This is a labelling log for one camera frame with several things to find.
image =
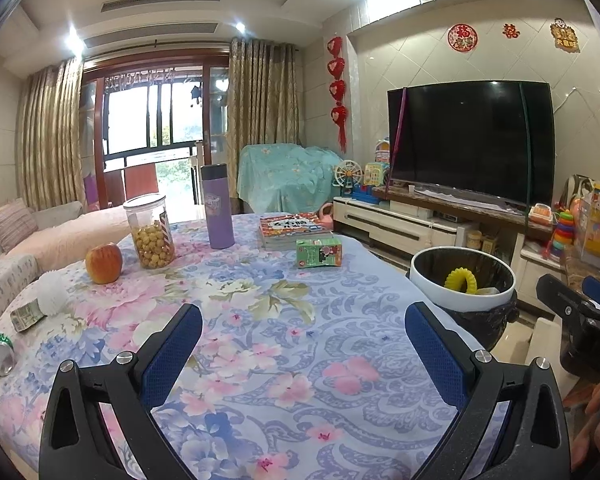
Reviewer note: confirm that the pink toy castle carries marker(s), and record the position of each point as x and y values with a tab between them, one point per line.
382	152

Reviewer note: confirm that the white television cabinet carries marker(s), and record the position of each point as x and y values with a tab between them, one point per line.
395	225

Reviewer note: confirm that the yellow spiky sponge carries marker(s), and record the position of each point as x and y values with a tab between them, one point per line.
452	280

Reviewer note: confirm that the gold patterned curtain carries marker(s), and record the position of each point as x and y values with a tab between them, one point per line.
50	135
265	95

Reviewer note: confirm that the toy ferris wheel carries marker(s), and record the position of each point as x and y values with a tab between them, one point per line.
347	177

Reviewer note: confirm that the pale pink sofa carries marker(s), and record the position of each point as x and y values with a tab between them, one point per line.
60	240

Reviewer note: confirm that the red cover picture book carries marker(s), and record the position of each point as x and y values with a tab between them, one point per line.
292	224

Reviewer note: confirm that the pink striped pillow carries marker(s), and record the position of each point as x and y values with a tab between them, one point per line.
12	225

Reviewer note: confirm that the small green carton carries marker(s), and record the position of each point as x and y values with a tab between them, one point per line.
27	316

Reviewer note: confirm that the orange white toy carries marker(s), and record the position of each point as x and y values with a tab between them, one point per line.
540	214

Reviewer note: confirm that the floral tablecloth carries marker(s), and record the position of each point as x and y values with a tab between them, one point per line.
290	350

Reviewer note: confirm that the wooden framed balcony door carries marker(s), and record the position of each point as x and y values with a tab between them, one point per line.
155	110

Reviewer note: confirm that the red apple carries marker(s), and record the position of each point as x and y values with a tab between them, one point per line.
104	264

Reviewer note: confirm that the red hanging heart decoration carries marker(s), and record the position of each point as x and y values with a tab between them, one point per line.
337	85

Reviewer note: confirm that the pink kettlebell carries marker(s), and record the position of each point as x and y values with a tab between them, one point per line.
326	215

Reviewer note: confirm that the clear jar of yellow balls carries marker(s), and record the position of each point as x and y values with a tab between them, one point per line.
152	240

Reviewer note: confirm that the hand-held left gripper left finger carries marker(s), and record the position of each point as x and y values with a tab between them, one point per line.
172	355

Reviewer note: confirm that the white rimmed black trash bin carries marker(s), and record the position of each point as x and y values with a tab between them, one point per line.
445	300

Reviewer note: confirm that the black flat television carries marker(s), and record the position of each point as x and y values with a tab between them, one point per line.
470	140

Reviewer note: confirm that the green cardboard box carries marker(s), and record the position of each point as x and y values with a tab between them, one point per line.
319	252

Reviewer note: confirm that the pink stick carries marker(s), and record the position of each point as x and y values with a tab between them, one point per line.
397	135

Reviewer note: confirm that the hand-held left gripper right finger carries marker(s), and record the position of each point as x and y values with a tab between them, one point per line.
437	355

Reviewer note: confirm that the gold wall decoration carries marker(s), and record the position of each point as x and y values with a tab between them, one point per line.
564	35

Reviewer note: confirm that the purple thermos bottle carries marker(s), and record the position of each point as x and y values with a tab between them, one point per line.
218	210

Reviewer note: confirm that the round red paper-cut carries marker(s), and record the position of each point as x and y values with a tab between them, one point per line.
463	38

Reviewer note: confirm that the teal floral furniture cover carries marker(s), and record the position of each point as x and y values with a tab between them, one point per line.
285	175

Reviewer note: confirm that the thin white edged book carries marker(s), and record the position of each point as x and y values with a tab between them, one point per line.
280	242

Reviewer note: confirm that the small red paper-cut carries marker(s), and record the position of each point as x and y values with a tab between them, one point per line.
511	31

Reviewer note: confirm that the blue toy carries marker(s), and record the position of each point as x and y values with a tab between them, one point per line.
365	195

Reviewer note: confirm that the ceiling air vent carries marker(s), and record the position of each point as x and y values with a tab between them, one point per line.
160	3
150	34

